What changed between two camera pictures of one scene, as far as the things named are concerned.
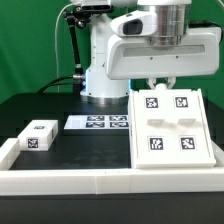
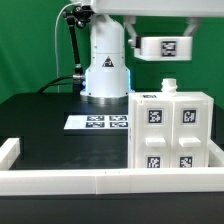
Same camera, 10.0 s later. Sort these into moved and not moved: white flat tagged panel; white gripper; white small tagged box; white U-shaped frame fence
Moved: white gripper; white small tagged box
Not moved: white U-shaped frame fence; white flat tagged panel
